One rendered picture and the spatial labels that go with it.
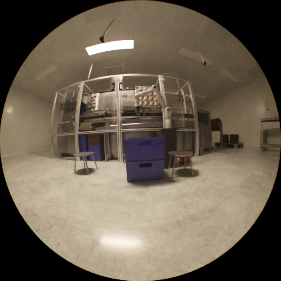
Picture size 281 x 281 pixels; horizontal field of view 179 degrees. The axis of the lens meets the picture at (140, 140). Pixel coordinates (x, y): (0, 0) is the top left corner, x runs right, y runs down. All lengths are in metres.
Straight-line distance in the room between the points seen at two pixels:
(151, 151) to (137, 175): 0.27
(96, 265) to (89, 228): 0.21
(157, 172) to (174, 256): 0.75
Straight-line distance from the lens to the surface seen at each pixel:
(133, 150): 0.83
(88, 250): 0.51
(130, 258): 0.46
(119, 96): 1.78
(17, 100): 5.13
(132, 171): 0.88
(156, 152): 0.86
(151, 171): 0.90
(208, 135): 2.74
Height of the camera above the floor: 0.44
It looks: 2 degrees down
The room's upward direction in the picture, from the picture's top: 2 degrees counter-clockwise
